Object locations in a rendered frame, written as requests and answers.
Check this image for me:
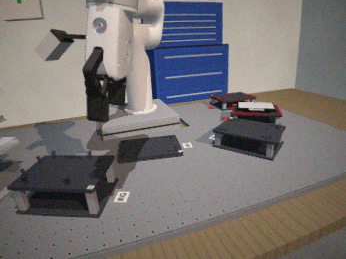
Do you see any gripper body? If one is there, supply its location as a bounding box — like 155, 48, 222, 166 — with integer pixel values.
85, 2, 138, 81

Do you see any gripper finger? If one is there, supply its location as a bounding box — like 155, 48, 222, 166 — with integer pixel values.
83, 46, 111, 123
108, 77, 126, 106

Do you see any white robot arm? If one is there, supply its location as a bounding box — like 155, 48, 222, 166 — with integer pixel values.
34, 0, 165, 115

